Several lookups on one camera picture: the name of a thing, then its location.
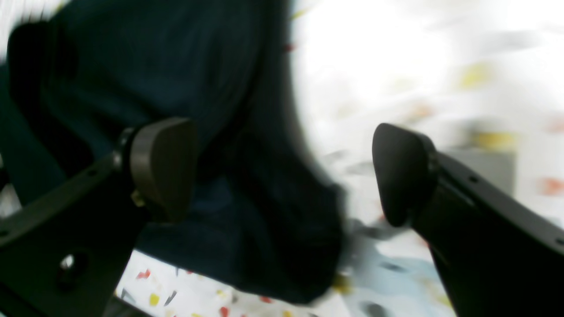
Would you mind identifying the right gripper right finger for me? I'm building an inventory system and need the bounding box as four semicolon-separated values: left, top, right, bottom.
372;124;564;317

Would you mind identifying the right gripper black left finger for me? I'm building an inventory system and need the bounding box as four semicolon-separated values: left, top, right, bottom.
0;117;197;317

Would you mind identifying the black t-shirt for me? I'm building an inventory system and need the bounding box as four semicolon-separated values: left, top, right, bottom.
1;0;344;305

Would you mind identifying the terrazzo pattern tablecloth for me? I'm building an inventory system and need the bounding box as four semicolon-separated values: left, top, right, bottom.
1;0;563;317

